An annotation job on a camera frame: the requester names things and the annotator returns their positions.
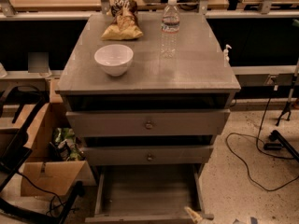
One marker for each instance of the green snack bags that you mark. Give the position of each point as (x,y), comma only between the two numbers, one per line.
(64,145)

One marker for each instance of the grey drawer cabinet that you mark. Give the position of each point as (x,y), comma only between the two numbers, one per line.
(197,78)

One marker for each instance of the grey drawer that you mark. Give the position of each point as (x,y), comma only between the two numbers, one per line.
(147,155)
(151,123)
(148,194)

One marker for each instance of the open cardboard box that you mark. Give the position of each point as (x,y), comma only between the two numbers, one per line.
(42,171)

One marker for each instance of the white ceramic bowl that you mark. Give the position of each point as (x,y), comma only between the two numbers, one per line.
(114,59)

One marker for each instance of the grey top drawer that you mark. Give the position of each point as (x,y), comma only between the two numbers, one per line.
(151,123)

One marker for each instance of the tripod stand right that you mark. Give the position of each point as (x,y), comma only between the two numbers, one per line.
(287,108)

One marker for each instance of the small white pump bottle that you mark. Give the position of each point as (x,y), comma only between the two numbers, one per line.
(226,52)

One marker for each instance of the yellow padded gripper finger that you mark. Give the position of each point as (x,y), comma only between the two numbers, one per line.
(195,217)

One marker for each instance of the clear plastic water bottle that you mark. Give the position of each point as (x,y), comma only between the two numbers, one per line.
(170,27)

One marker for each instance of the yellow chip bag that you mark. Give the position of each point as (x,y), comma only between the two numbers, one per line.
(125,21)

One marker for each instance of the black stand leg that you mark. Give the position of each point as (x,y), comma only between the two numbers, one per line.
(277,142)

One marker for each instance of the grey bottom drawer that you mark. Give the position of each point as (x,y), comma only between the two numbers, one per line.
(148,194)

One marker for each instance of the grey middle drawer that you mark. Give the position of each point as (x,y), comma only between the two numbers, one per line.
(147,155)

